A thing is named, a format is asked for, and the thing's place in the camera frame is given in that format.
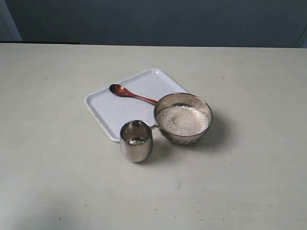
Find dark red wooden spoon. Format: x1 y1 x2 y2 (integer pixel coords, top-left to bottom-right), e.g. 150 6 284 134
109 84 157 105

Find white plastic tray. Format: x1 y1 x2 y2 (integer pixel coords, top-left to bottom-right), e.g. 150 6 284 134
84 69 186 142

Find white rice grains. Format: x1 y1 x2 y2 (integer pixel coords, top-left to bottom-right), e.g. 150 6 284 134
156 106 209 136

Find small steel cup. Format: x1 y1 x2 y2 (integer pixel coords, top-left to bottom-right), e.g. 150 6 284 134
119 120 154 162

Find steel bowl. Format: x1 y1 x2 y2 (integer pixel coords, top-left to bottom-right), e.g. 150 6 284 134
153 92 213 144

